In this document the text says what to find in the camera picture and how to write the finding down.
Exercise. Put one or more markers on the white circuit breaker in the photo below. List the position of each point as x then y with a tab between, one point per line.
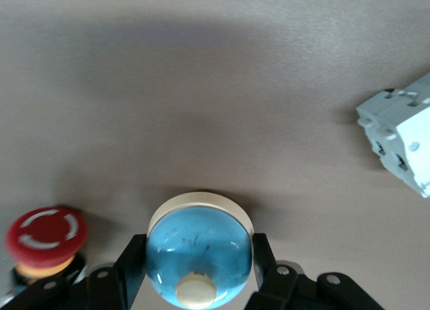
413	138

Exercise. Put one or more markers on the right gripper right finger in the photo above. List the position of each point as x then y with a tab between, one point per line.
285	286

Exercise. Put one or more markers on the red emergency stop yellow collar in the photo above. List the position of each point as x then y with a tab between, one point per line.
43	236

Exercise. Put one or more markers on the blue call bell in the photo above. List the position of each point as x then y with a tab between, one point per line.
198	242

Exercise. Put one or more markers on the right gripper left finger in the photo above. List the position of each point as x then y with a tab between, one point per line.
107	286

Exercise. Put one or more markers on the brown table mat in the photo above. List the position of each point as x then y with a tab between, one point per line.
201	88

